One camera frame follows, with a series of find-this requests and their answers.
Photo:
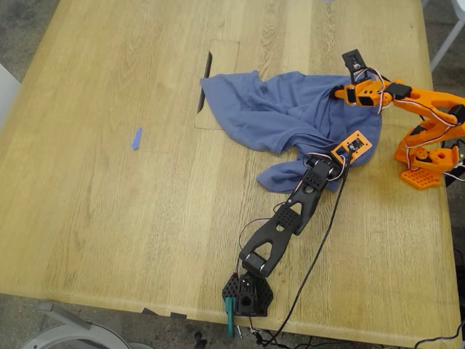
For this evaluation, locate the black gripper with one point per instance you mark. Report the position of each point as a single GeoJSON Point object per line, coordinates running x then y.
{"type": "Point", "coordinates": [333, 171]}

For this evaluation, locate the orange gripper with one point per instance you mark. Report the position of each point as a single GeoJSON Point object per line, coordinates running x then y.
{"type": "Point", "coordinates": [354, 95]}

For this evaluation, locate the blue T-shirt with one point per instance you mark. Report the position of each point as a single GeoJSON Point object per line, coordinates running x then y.
{"type": "Point", "coordinates": [254, 109]}

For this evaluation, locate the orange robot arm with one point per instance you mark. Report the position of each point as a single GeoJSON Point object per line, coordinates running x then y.
{"type": "Point", "coordinates": [428, 98]}

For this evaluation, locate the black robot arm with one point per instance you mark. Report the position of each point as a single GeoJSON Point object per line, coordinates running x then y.
{"type": "Point", "coordinates": [279, 225]}

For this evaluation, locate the teal table clamp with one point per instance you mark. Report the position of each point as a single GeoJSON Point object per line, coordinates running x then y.
{"type": "Point", "coordinates": [229, 316]}

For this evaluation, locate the small blue plastic piece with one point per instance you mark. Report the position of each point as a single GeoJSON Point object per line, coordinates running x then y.
{"type": "Point", "coordinates": [136, 140]}

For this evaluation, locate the black tape patch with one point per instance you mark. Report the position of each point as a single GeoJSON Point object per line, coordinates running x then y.
{"type": "Point", "coordinates": [150, 311]}

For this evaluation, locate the grey white round chair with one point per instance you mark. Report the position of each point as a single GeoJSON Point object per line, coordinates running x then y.
{"type": "Point", "coordinates": [72, 343]}

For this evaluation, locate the white furniture piece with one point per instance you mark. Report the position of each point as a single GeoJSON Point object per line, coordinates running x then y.
{"type": "Point", "coordinates": [7, 94]}

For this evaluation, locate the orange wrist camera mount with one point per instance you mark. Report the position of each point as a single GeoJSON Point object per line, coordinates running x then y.
{"type": "Point", "coordinates": [339, 151]}

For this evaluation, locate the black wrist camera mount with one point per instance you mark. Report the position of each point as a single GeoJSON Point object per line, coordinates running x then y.
{"type": "Point", "coordinates": [354, 62]}

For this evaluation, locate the orange perforated base plate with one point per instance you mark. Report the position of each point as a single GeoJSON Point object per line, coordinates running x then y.
{"type": "Point", "coordinates": [421, 180]}

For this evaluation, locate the white chair frame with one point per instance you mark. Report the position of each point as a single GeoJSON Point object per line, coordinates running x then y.
{"type": "Point", "coordinates": [447, 43]}

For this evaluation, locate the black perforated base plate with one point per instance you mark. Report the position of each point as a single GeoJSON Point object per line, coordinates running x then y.
{"type": "Point", "coordinates": [229, 291]}

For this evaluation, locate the white round pedestal base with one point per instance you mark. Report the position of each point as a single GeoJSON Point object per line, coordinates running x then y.
{"type": "Point", "coordinates": [140, 346]}

